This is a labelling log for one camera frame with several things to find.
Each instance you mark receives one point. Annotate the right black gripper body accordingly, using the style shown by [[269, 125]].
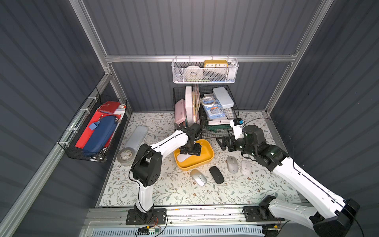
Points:
[[230, 143]]

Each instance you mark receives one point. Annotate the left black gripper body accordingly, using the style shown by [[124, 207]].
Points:
[[191, 149]]

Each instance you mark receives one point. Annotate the yellow storage box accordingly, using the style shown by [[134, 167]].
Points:
[[207, 154]]

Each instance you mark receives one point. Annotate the white mouse with orange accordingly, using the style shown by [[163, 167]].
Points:
[[182, 157]]

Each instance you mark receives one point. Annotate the grey mouse with logo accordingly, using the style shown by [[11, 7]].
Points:
[[232, 165]]

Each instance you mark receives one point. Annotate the silver grey mouse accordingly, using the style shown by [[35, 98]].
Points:
[[199, 178]]

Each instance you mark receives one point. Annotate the black mouse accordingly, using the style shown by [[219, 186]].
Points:
[[217, 175]]

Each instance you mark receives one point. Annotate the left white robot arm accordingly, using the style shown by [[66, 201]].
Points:
[[146, 167]]

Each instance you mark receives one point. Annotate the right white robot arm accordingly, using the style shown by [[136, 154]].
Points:
[[329, 215]]

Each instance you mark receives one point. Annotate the white upright box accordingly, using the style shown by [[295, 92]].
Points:
[[189, 106]]

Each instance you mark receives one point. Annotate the light blue pencil box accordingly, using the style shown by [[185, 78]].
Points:
[[223, 97]]

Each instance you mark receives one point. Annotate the pink case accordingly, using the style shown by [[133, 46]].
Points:
[[180, 112]]

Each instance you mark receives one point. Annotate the blue calculator package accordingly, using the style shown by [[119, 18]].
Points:
[[215, 112]]

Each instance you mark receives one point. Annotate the clear tape roll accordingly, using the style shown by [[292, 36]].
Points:
[[208, 101]]

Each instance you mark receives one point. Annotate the white tape roll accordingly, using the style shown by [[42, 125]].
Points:
[[193, 73]]

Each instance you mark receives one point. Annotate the white mesh hanging basket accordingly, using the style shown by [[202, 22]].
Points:
[[211, 75]]

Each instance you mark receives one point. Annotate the red folder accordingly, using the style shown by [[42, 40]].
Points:
[[109, 108]]

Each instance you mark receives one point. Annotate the blue pencil case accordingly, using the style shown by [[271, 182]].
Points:
[[102, 131]]

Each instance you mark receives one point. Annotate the black wire desk organizer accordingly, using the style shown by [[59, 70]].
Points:
[[214, 128]]

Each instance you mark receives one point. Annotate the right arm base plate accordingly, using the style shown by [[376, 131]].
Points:
[[259, 214]]

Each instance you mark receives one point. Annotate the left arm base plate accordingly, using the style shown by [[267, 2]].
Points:
[[154, 216]]

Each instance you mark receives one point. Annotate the black wire side basket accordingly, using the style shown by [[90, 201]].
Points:
[[68, 142]]

